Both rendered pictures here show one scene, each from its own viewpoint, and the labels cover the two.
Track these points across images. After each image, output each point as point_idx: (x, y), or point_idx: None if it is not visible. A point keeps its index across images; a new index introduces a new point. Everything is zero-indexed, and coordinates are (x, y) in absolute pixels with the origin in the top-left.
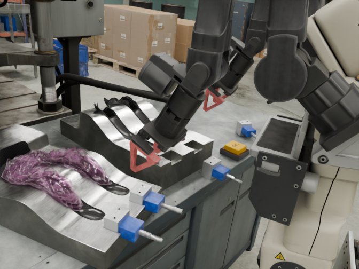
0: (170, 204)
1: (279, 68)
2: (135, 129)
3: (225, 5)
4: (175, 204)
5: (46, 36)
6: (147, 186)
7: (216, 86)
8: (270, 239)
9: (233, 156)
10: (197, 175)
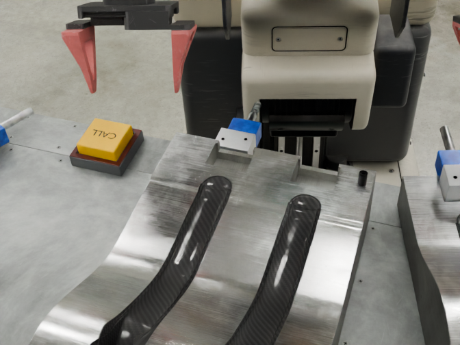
0: (385, 190)
1: None
2: (228, 296)
3: None
4: (380, 183)
5: None
6: (451, 170)
7: (173, 13)
8: (364, 68)
9: (137, 142)
10: None
